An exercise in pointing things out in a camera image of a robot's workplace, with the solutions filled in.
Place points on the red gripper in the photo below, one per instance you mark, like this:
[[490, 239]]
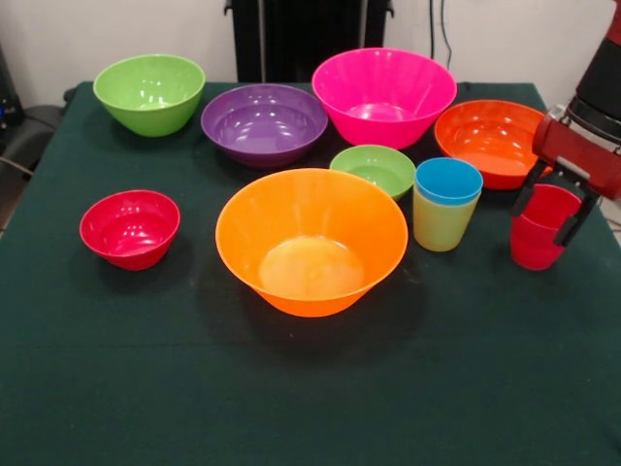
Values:
[[577, 155]]

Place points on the red cup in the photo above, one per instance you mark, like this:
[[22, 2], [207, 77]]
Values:
[[533, 247]]

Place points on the blue cup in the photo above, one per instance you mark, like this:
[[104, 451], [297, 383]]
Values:
[[448, 182]]

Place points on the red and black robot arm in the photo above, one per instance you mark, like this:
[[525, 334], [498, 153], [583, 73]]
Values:
[[604, 87]]

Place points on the red-orange bowl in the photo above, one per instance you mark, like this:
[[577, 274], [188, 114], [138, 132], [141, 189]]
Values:
[[485, 141]]

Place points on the yellow cup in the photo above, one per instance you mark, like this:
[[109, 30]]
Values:
[[441, 228]]

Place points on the small green bowl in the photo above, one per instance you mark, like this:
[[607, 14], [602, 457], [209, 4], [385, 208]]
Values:
[[373, 167]]

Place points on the pink bowl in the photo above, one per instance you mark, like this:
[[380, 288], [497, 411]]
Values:
[[383, 92]]

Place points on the large orange bowl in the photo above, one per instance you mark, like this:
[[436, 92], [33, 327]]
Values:
[[310, 228]]

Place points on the purple bowl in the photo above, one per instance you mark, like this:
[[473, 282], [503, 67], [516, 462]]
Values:
[[264, 126]]

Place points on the small red bowl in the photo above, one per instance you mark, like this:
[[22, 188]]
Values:
[[128, 233]]

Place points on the large green bowl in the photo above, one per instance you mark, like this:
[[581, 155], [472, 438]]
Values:
[[145, 82]]

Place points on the dark green tablecloth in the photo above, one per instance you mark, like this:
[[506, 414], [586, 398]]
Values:
[[145, 378]]

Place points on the black table clamp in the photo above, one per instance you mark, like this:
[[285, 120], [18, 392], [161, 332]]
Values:
[[70, 94]]

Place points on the black electronics box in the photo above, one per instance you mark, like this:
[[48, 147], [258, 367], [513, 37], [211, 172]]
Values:
[[9, 107]]

